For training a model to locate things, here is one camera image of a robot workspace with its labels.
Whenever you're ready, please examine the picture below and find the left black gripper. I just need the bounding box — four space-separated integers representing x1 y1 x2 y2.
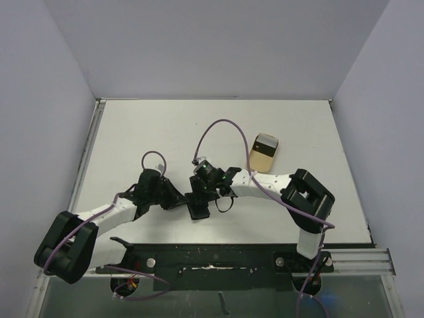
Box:
148 177 189 211

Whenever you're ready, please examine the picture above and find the black leather card holder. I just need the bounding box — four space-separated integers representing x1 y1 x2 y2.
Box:
185 193 210 221

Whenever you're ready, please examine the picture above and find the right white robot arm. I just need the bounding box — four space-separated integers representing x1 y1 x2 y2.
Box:
185 160 335 271

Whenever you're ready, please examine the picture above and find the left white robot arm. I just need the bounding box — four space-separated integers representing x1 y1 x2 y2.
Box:
34 169 188 284

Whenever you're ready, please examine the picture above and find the stack of black cards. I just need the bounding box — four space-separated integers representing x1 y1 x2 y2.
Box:
252 133 279 158

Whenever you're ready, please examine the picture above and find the beige wooden tray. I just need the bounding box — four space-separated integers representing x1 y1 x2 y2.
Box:
246 145 276 174

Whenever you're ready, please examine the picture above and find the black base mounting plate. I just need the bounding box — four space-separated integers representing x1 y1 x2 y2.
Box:
96 243 334 292

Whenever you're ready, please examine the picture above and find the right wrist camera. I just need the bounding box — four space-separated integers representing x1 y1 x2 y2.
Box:
191 156 207 166

